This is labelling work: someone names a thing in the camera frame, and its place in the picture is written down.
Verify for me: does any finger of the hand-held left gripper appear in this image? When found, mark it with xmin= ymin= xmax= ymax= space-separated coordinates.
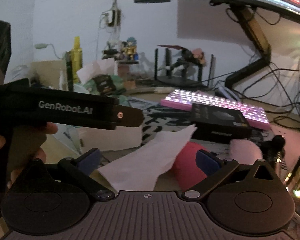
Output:
xmin=110 ymin=104 xmax=143 ymax=130

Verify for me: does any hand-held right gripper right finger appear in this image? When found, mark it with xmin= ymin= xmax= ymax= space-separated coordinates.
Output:
xmin=181 ymin=149 xmax=275 ymax=203

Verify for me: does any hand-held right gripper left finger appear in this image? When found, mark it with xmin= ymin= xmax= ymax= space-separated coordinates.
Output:
xmin=27 ymin=148 xmax=115 ymax=202

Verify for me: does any pink computer mouse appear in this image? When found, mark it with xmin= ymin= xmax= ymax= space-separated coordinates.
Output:
xmin=169 ymin=141 xmax=213 ymax=188

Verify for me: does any white paper tissue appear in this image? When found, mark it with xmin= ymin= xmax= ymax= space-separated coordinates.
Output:
xmin=97 ymin=125 xmax=198 ymax=190

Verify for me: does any person's left hand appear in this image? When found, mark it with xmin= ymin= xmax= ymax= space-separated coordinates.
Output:
xmin=0 ymin=121 xmax=58 ymax=189

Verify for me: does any large floral tissue pack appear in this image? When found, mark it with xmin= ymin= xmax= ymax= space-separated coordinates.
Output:
xmin=50 ymin=96 xmax=143 ymax=155

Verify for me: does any black and white printed desk mat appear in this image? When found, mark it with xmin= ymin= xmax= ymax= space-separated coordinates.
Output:
xmin=129 ymin=100 xmax=278 ymax=155

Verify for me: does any pale pink fluffy dome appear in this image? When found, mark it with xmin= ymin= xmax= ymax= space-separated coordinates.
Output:
xmin=229 ymin=139 xmax=264 ymax=163

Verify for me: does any small green tissue pack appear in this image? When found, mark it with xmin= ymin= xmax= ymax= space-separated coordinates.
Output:
xmin=74 ymin=60 xmax=130 ymax=98

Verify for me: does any black cardboard box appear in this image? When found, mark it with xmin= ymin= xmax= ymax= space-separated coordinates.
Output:
xmin=190 ymin=103 xmax=253 ymax=144

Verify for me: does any white gooseneck gadget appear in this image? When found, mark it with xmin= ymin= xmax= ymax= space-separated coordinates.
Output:
xmin=34 ymin=42 xmax=65 ymax=63

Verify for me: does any black router with antennas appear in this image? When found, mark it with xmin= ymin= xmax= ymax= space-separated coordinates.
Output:
xmin=154 ymin=47 xmax=215 ymax=85

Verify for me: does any pink backlit keyboard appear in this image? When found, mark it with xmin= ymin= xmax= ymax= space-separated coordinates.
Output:
xmin=161 ymin=89 xmax=272 ymax=130

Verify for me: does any yellow bottle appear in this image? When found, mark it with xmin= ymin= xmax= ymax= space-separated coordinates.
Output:
xmin=71 ymin=36 xmax=83 ymax=84

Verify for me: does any blue-haired gold armour figurine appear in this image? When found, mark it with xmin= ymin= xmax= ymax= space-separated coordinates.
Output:
xmin=120 ymin=37 xmax=140 ymax=64

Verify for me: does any black handheld gadget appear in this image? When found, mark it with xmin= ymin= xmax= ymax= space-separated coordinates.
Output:
xmin=264 ymin=135 xmax=287 ymax=170

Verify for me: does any pale purple hub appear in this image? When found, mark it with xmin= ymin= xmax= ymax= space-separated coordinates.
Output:
xmin=216 ymin=86 xmax=237 ymax=100

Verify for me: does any pink-haired action figurine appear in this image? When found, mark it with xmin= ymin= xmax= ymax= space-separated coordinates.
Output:
xmin=157 ymin=44 xmax=208 ymax=78

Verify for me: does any small reflective screen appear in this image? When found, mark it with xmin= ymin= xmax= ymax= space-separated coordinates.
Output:
xmin=286 ymin=156 xmax=300 ymax=200

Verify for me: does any white wall power strip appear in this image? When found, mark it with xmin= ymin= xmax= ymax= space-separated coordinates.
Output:
xmin=106 ymin=9 xmax=122 ymax=27

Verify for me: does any bundle of black cables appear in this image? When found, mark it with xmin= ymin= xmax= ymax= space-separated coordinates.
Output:
xmin=215 ymin=50 xmax=300 ymax=130

